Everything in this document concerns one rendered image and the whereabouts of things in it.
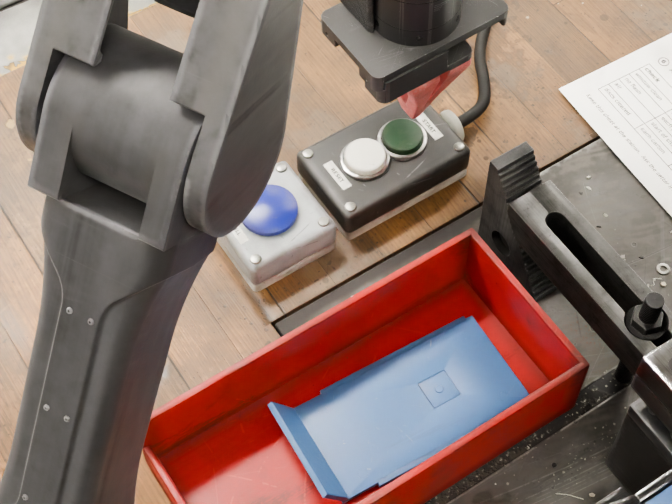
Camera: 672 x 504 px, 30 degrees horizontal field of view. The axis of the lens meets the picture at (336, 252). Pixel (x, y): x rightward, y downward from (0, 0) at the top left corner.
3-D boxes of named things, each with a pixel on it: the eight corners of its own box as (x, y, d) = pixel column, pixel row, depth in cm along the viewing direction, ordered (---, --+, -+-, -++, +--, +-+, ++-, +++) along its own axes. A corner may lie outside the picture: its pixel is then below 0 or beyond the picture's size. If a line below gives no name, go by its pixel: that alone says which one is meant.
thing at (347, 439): (269, 423, 80) (266, 403, 77) (471, 318, 84) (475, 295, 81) (323, 514, 77) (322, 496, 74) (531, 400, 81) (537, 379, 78)
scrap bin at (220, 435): (145, 461, 79) (131, 421, 74) (464, 274, 86) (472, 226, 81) (243, 620, 74) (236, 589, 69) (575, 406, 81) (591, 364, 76)
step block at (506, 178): (477, 236, 88) (489, 160, 80) (510, 217, 89) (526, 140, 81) (534, 303, 85) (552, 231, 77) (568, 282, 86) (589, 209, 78)
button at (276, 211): (229, 215, 87) (227, 199, 85) (278, 189, 88) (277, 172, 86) (260, 256, 85) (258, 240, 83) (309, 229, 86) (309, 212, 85)
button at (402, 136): (373, 146, 90) (374, 129, 88) (406, 128, 91) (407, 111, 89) (396, 173, 89) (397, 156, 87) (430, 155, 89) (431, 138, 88)
